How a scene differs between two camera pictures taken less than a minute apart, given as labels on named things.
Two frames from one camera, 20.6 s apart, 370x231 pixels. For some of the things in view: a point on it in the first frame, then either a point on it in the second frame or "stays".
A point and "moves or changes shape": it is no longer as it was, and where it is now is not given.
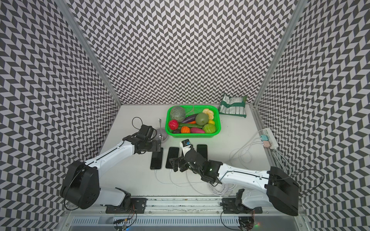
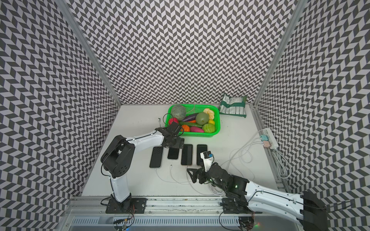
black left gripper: x=154 y=147 -> x=178 y=145
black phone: x=202 y=149 stays
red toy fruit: x=173 y=124 stays
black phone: x=156 y=163 stays
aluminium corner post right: x=299 y=6 stays
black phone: x=173 y=152 moves or changes shape
